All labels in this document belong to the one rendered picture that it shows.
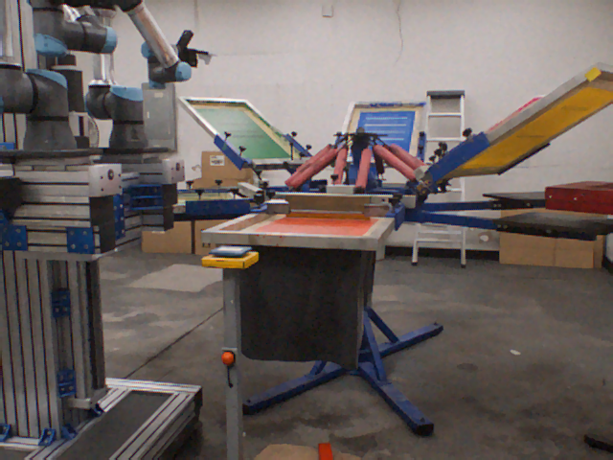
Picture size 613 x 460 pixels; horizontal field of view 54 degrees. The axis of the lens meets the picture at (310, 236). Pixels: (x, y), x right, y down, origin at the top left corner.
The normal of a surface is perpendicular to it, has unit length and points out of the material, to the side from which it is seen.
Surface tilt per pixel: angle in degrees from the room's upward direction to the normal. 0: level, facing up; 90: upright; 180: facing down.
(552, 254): 75
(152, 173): 90
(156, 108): 90
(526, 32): 90
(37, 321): 90
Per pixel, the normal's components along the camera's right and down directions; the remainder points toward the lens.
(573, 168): -0.24, 0.16
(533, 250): -0.23, -0.10
